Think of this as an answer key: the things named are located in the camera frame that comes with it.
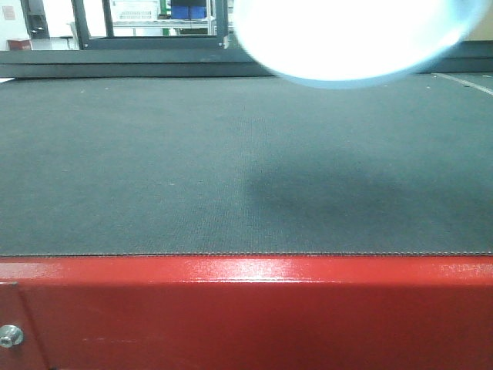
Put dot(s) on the light blue round tray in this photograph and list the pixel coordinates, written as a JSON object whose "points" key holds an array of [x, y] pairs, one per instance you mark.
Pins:
{"points": [[352, 44]]}

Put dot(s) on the dark grey table mat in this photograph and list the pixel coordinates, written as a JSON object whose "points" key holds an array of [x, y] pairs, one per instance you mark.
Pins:
{"points": [[244, 166]]}

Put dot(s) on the blue storage bins on rack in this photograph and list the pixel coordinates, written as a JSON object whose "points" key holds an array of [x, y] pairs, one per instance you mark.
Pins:
{"points": [[188, 9]]}

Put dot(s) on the dark red small box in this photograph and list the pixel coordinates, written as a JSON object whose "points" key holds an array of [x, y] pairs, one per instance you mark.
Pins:
{"points": [[19, 44]]}

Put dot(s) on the red metal table frame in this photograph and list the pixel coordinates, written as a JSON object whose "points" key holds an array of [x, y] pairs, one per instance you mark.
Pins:
{"points": [[255, 312]]}

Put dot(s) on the black metal frame cart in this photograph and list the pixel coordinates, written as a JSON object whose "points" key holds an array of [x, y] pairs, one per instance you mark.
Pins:
{"points": [[148, 26]]}

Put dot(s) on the silver bolt on frame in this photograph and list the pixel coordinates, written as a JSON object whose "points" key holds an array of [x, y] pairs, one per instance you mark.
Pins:
{"points": [[10, 336]]}

